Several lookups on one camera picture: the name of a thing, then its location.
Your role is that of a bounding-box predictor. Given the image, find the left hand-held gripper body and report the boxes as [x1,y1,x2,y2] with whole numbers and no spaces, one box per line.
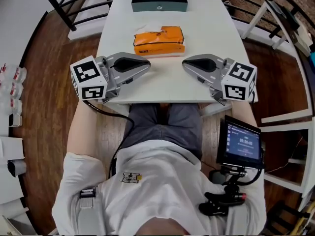
[70,55,122,104]

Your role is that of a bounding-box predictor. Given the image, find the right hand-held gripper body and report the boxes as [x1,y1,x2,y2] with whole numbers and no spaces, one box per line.
[209,57,258,107]

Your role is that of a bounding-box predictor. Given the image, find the person's right forearm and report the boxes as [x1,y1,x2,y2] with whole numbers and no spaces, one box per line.
[230,99,258,130]

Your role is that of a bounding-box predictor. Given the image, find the person's left forearm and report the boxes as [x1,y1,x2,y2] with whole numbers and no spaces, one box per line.
[66,99,99,157]

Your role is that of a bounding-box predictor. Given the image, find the orange tissue pack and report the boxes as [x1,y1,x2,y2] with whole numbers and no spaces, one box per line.
[133,25,186,58]

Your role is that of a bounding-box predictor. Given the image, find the black metal railing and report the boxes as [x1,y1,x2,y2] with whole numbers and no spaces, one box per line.
[38,0,120,32]
[211,0,315,66]

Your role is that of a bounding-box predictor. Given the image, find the white metal rack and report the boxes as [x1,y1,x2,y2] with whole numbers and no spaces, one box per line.
[242,0,315,124]
[259,120,315,212]

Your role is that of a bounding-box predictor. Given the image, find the person's grey shorts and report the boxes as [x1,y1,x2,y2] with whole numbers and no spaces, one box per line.
[120,103,203,161]

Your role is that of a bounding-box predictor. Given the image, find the black monitor screen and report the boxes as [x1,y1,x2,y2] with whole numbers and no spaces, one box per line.
[216,115,265,170]

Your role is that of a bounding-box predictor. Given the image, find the white box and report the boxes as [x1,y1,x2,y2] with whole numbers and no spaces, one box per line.
[292,21,315,56]

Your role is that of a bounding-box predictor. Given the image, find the dark flat device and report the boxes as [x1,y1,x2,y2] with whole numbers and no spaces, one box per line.
[265,0,300,34]

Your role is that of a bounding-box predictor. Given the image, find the small white container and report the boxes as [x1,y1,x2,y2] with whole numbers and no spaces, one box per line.
[8,113,23,128]

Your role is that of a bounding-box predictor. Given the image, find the white low cabinet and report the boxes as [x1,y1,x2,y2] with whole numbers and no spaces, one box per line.
[0,136,25,167]

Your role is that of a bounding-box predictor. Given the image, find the person's white t-shirt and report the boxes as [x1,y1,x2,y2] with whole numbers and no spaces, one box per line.
[51,139,268,236]

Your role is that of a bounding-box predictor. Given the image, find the grey trash bin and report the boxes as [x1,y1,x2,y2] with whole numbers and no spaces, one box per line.
[7,159,27,178]

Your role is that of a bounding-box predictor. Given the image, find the black floor stand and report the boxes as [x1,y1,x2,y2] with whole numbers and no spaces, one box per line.
[267,200,311,235]

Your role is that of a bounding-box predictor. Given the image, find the person's head and neck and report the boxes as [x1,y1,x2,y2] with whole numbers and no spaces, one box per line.
[141,216,189,236]

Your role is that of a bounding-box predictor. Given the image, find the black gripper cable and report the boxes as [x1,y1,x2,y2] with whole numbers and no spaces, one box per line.
[83,99,135,179]

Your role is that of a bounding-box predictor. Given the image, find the black articulated monitor mount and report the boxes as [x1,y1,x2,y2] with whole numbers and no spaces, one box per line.
[198,166,264,217]

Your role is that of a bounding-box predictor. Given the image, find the grey chest strap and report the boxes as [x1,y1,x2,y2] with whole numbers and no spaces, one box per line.
[78,187,97,236]

